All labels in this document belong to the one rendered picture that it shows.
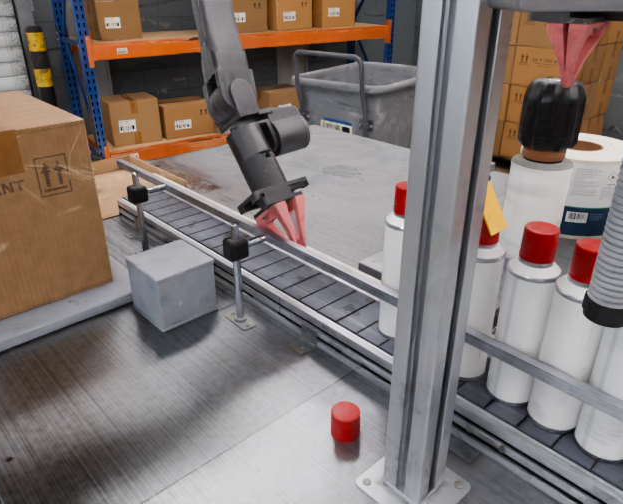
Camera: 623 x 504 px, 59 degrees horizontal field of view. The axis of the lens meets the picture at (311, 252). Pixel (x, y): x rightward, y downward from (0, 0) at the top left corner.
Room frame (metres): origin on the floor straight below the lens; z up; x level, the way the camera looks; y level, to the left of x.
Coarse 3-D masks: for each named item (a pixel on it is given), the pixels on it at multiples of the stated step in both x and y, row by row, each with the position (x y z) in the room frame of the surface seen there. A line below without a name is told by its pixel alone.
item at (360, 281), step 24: (240, 216) 0.81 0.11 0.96; (288, 240) 0.72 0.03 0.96; (312, 264) 0.67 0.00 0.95; (336, 264) 0.65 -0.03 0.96; (360, 288) 0.61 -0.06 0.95; (384, 288) 0.58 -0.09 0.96; (480, 336) 0.48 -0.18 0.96; (504, 360) 0.46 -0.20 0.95; (528, 360) 0.44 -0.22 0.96; (552, 384) 0.42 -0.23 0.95; (576, 384) 0.41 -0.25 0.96; (600, 408) 0.39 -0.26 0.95
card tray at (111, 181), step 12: (120, 156) 1.45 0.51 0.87; (132, 156) 1.45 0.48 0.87; (96, 168) 1.40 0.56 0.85; (108, 168) 1.42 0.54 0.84; (120, 168) 1.44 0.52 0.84; (144, 168) 1.40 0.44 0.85; (156, 168) 1.35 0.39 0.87; (96, 180) 1.35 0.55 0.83; (108, 180) 1.35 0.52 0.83; (120, 180) 1.35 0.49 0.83; (144, 180) 1.35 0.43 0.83; (180, 180) 1.26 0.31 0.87; (108, 192) 1.27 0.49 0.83; (120, 192) 1.27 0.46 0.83; (108, 204) 1.19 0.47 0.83; (108, 216) 1.12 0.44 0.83
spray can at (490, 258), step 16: (480, 240) 0.52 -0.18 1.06; (496, 240) 0.52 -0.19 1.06; (480, 256) 0.51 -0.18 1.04; (496, 256) 0.51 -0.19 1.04; (480, 272) 0.51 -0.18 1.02; (496, 272) 0.51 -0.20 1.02; (480, 288) 0.51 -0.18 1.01; (496, 288) 0.52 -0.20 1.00; (480, 304) 0.51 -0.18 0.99; (480, 320) 0.51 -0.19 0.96; (464, 352) 0.51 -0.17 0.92; (480, 352) 0.51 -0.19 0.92; (464, 368) 0.51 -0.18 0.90; (480, 368) 0.51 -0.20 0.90
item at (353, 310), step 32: (160, 192) 1.14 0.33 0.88; (192, 224) 0.97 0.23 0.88; (224, 224) 0.97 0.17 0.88; (224, 256) 0.84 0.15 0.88; (256, 256) 0.83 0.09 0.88; (288, 256) 0.83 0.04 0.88; (288, 288) 0.73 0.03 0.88; (320, 288) 0.73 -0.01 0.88; (352, 288) 0.73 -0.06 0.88; (352, 320) 0.64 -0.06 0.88; (480, 384) 0.50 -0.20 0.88; (512, 416) 0.45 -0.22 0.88; (576, 448) 0.41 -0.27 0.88; (608, 480) 0.37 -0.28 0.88
